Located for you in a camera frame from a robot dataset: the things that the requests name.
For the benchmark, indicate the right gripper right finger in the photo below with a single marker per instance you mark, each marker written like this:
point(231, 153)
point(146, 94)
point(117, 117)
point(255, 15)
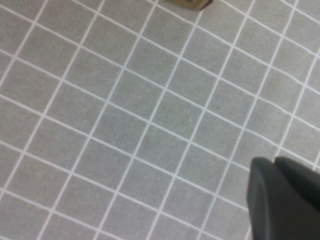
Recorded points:
point(305, 182)

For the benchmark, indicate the grey white-checked tablecloth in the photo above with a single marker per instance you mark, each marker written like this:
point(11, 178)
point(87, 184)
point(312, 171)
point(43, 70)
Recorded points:
point(125, 125)

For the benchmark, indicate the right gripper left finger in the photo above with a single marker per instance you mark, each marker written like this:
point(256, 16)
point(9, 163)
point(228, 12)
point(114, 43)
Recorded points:
point(275, 212)

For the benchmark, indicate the brown cardboard shoe box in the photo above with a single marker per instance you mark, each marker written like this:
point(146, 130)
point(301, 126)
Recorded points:
point(190, 5)

